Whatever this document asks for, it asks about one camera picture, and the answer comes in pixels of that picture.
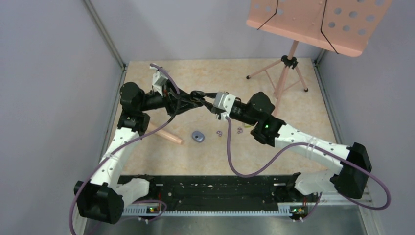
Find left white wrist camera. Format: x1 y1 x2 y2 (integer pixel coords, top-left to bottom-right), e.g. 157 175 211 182
150 63 169 95

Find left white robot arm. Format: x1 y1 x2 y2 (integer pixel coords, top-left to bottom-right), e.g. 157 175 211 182
74 82 202 224

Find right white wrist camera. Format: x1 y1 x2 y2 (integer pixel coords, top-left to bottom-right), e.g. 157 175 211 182
216 92 236 113

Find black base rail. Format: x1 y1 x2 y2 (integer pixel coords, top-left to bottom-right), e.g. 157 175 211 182
118 173 318 212

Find pink music stand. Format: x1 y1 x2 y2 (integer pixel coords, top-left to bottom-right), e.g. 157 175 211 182
246 0 393 114

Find pink tapered wooden leg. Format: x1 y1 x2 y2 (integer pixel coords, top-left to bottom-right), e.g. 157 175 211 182
147 123 183 144

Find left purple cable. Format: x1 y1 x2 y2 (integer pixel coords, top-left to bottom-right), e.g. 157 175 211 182
68 63 181 235

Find black earbud charging case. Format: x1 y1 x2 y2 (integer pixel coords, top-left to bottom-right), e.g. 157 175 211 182
190 91 205 104

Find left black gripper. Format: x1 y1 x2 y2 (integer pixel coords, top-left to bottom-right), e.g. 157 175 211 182
138 78 198 116

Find grey earbud charging case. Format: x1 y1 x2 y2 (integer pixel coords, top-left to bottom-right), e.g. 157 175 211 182
191 131 205 143

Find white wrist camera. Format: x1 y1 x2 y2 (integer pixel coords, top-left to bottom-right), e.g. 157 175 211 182
150 63 169 95
216 92 236 113

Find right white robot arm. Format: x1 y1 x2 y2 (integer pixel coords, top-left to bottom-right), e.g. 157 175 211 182
191 91 372 202

